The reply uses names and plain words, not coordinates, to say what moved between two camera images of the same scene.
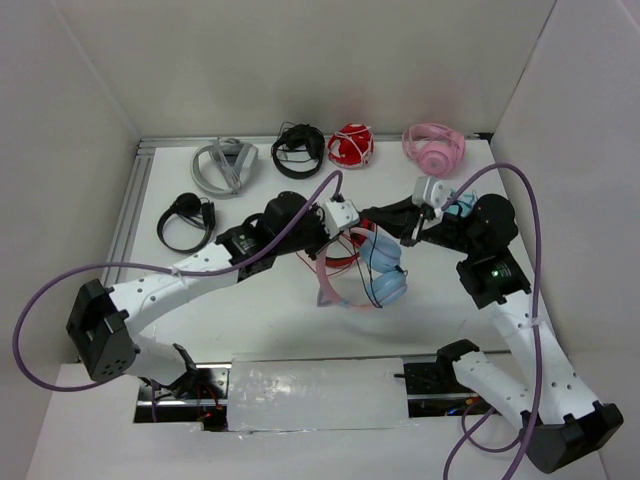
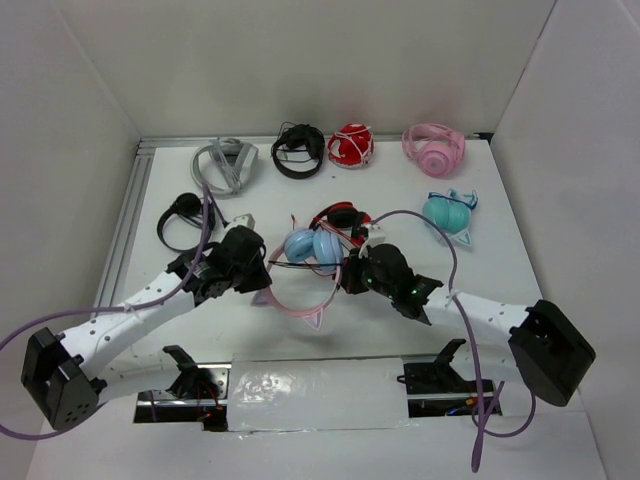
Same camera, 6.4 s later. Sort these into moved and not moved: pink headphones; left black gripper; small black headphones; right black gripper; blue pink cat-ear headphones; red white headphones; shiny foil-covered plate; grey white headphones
Moved: blue pink cat-ear headphones; right black gripper; left black gripper
Not moved: shiny foil-covered plate; pink headphones; small black headphones; red white headphones; grey white headphones
